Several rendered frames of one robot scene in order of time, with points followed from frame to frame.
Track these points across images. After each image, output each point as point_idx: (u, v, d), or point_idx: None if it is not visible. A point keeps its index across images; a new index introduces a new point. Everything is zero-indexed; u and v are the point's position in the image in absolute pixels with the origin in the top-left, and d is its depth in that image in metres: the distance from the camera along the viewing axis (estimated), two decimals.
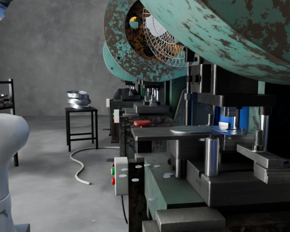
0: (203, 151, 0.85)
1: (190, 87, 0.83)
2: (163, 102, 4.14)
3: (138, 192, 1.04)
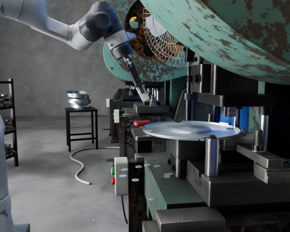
0: (203, 151, 0.85)
1: (190, 87, 0.83)
2: (163, 102, 4.14)
3: (138, 192, 1.04)
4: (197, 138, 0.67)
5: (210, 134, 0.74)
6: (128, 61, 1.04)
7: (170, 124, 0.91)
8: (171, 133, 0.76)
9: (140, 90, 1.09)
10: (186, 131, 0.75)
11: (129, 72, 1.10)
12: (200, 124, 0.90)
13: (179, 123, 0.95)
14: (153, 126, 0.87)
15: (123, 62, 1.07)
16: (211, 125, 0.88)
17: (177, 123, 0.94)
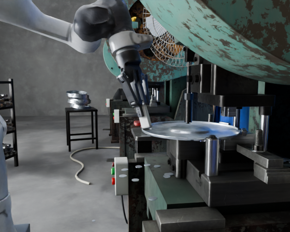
0: (203, 151, 0.85)
1: (190, 87, 0.83)
2: (163, 102, 4.14)
3: (138, 192, 1.04)
4: (195, 121, 0.95)
5: (177, 125, 0.89)
6: (120, 73, 0.78)
7: (206, 137, 0.70)
8: (211, 127, 0.85)
9: (138, 113, 0.81)
10: (197, 125, 0.86)
11: None
12: (168, 135, 0.73)
13: (190, 140, 0.68)
14: (228, 135, 0.72)
15: None
16: (159, 132, 0.76)
17: (194, 139, 0.68)
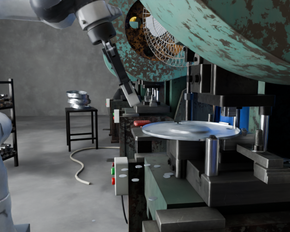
0: (203, 151, 0.85)
1: (190, 87, 0.83)
2: (163, 102, 4.14)
3: (138, 192, 1.04)
4: (142, 127, 0.82)
5: (168, 132, 0.77)
6: (108, 47, 0.70)
7: (217, 126, 0.86)
8: (169, 126, 0.87)
9: (126, 90, 0.76)
10: (170, 127, 0.83)
11: (110, 63, 0.76)
12: (225, 132, 0.76)
13: None
14: (202, 124, 0.92)
15: (101, 49, 0.73)
16: (220, 135, 0.73)
17: None
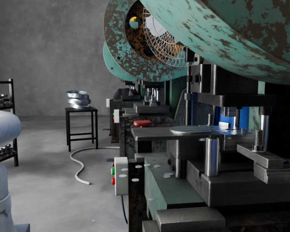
0: (203, 151, 0.85)
1: (190, 87, 0.83)
2: (163, 102, 4.14)
3: (138, 192, 1.04)
4: None
5: None
6: None
7: None
8: None
9: None
10: None
11: None
12: None
13: None
14: None
15: None
16: None
17: None
